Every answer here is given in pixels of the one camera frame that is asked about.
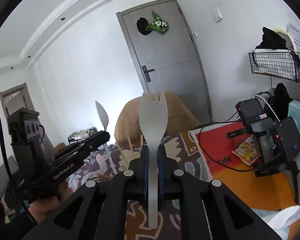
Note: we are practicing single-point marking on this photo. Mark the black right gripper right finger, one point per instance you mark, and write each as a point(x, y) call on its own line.
point(208, 210)

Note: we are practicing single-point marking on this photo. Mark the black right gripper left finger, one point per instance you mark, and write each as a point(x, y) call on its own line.
point(98, 211)

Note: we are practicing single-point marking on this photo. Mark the wooden chopstick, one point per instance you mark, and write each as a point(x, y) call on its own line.
point(121, 152)
point(141, 141)
point(130, 144)

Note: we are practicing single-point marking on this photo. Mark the white plastic fork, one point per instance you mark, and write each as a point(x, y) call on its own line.
point(153, 142)

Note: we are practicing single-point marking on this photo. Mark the person's left hand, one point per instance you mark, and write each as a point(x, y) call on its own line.
point(40, 209)

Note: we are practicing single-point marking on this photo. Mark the black shoe rack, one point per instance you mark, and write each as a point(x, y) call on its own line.
point(81, 135)

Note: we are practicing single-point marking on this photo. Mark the patterned woven tablecloth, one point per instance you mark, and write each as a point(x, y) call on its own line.
point(168, 211)

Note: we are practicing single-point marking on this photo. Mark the red orange mat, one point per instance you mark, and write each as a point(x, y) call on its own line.
point(266, 193)

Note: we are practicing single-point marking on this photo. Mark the colourful snack packet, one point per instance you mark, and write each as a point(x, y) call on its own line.
point(247, 151)

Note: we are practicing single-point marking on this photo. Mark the grey side door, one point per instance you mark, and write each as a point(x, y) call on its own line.
point(15, 98)

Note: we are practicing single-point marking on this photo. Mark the tan cushioned chair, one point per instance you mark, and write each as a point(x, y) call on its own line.
point(179, 119)

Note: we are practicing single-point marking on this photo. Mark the teal box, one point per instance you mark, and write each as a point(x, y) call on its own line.
point(294, 112)

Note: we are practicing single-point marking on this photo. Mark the grey room door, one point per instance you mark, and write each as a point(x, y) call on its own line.
point(167, 62)

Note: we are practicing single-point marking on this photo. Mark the black hat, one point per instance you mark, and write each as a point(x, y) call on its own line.
point(142, 26)

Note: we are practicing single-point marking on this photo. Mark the green panda bag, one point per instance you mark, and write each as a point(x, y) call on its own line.
point(158, 24)

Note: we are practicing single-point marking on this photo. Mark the black camera unit on tripod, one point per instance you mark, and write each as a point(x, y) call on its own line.
point(286, 137)
point(257, 123)

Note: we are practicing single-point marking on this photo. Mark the black wire wall basket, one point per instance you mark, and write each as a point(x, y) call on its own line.
point(283, 64)

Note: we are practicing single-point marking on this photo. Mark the white wall switch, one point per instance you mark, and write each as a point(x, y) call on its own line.
point(217, 15)

